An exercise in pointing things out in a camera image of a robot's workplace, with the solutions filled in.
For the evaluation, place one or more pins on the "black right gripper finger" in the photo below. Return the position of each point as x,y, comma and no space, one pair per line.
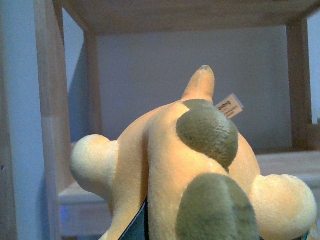
138,229

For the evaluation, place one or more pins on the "orange plush dinosaur toy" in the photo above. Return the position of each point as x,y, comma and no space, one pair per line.
200,175

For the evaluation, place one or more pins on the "wooden shelf unit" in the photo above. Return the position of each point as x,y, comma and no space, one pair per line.
141,54

